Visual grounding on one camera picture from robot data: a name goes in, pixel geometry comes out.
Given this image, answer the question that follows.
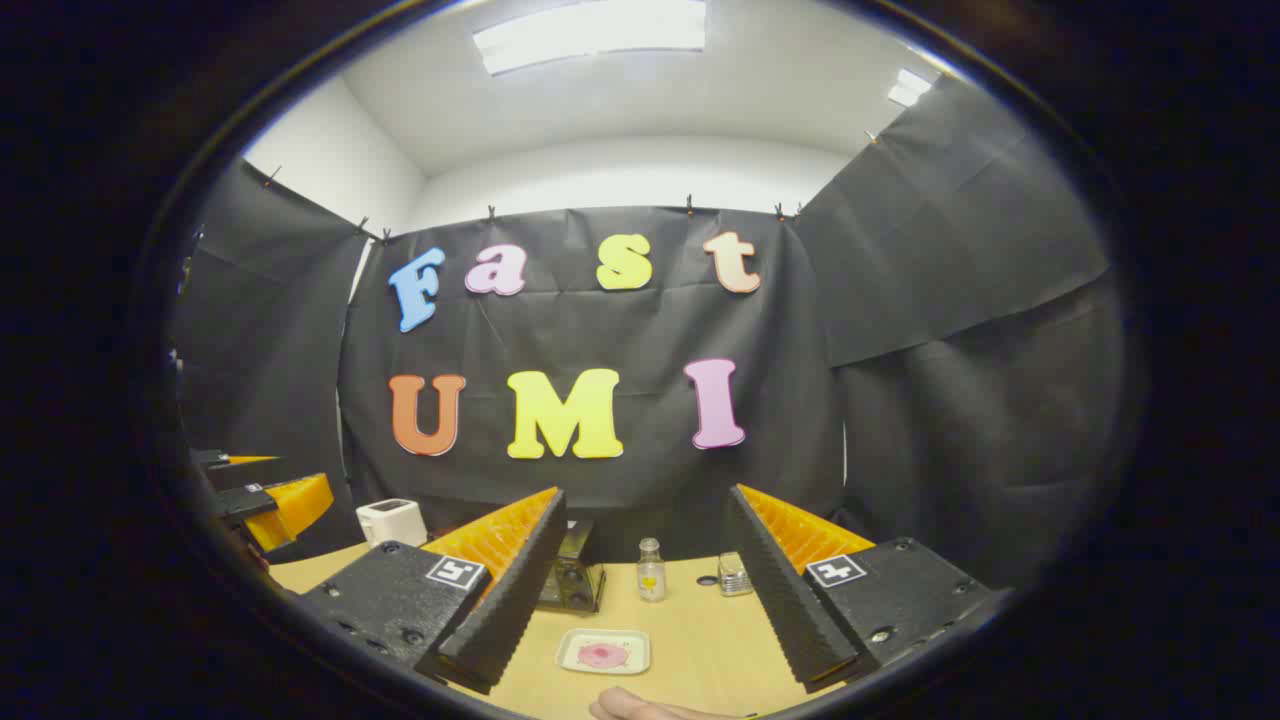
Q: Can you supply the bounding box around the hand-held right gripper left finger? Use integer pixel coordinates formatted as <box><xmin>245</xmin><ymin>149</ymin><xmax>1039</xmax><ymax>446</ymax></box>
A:
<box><xmin>298</xmin><ymin>487</ymin><xmax>569</xmax><ymax>696</ymax></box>

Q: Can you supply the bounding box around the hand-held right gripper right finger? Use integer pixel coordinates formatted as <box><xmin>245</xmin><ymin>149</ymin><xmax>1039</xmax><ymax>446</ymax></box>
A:
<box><xmin>727</xmin><ymin>484</ymin><xmax>1013</xmax><ymax>694</ymax></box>

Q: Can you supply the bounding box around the black electric oven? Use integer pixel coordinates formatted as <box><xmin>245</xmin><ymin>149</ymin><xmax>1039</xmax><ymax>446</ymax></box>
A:
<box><xmin>538</xmin><ymin>518</ymin><xmax>607</xmax><ymax>614</ymax></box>

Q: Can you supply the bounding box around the white square plate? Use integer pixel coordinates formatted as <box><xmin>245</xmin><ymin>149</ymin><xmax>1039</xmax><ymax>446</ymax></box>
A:
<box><xmin>555</xmin><ymin>627</ymin><xmax>652</xmax><ymax>677</ymax></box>

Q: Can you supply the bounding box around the white toaster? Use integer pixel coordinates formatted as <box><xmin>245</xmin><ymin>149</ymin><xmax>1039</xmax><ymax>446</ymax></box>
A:
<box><xmin>356</xmin><ymin>498</ymin><xmax>429</xmax><ymax>549</ymax></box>

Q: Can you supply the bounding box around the clear glass bottle yellow label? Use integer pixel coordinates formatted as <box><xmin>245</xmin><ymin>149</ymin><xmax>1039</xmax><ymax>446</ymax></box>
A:
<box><xmin>637</xmin><ymin>538</ymin><xmax>668</xmax><ymax>604</ymax></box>

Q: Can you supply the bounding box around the black backdrop cloth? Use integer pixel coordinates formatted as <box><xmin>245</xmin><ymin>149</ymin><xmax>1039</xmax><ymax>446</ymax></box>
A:
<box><xmin>170</xmin><ymin>75</ymin><xmax>1126</xmax><ymax>591</ymax></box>

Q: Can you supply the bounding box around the small ceiling light panel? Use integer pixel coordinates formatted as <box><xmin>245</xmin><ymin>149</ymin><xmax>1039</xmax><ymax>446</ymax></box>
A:
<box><xmin>887</xmin><ymin>68</ymin><xmax>934</xmax><ymax>109</ymax></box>

